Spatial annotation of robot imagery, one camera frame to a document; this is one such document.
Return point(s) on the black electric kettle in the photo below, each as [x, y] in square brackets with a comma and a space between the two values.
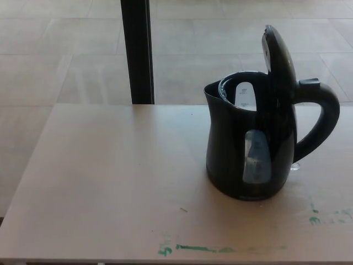
[226, 138]

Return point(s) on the black vertical post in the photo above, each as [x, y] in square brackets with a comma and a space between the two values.
[137, 49]

